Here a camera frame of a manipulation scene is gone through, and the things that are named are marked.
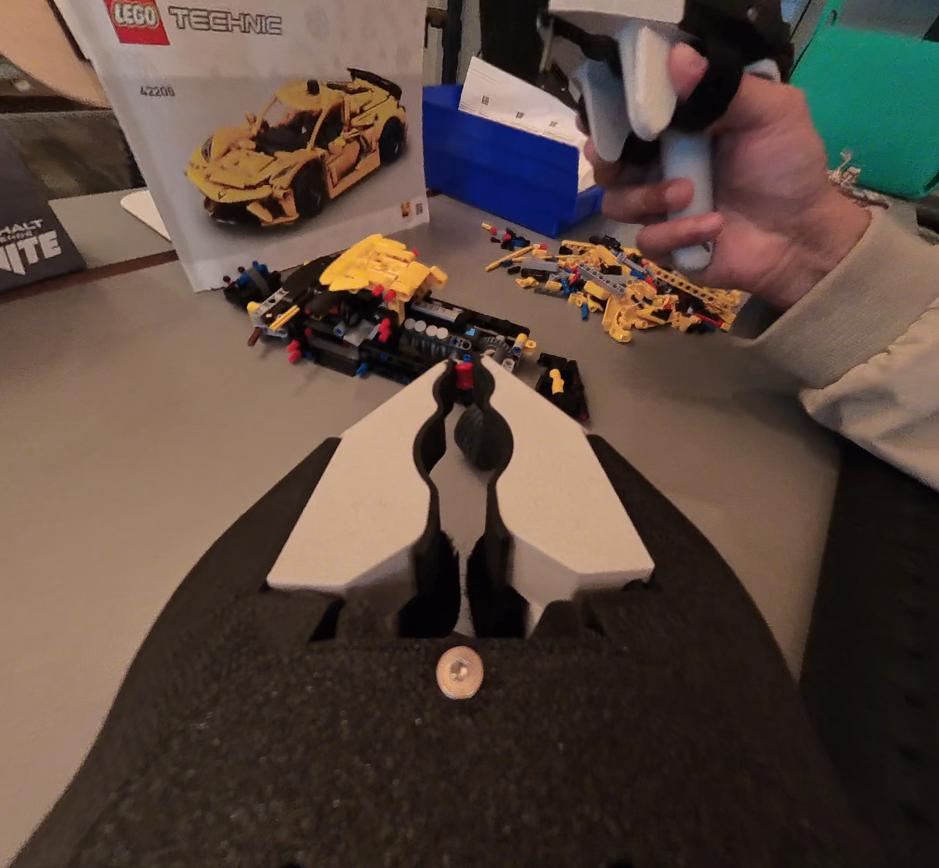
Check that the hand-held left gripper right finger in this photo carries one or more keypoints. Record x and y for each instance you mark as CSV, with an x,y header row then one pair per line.
x,y
572,508

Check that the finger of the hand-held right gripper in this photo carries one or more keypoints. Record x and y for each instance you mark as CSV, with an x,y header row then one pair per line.
x,y
561,57
616,6

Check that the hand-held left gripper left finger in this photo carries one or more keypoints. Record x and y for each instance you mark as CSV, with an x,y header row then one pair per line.
x,y
359,508

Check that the black toy tyre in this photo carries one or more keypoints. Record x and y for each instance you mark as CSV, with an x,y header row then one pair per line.
x,y
480,439

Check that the red brick pin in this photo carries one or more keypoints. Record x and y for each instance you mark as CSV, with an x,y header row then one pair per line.
x,y
463,375

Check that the partly built toy car chassis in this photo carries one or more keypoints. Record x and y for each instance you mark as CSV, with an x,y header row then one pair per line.
x,y
381,266

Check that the person's right hand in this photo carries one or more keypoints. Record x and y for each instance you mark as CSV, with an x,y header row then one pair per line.
x,y
777,171

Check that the white paper sheets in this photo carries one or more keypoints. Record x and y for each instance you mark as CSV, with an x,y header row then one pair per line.
x,y
506,97

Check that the blue plastic bin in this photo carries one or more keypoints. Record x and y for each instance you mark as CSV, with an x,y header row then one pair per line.
x,y
499,163

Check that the small black brick assembly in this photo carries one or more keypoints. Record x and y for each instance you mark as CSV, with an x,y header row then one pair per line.
x,y
561,383

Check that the green folding box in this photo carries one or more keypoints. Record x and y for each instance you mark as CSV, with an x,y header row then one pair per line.
x,y
880,97

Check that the wooden skeleton model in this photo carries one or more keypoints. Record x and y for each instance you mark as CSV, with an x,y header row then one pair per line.
x,y
851,178

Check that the pile of loose bricks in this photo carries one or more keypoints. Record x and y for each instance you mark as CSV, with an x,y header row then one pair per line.
x,y
631,295

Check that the black brick assembly blue pins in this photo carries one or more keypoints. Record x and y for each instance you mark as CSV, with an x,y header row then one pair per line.
x,y
249,284

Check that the toy car instruction booklet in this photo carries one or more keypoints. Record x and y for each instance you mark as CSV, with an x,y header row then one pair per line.
x,y
330,222

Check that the white stand base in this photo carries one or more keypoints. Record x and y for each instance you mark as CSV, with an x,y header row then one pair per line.
x,y
147,211

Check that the toy car set box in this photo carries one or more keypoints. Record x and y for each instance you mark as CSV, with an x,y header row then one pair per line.
x,y
37,251

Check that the wooden board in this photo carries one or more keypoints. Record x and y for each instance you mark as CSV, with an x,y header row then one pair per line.
x,y
37,24

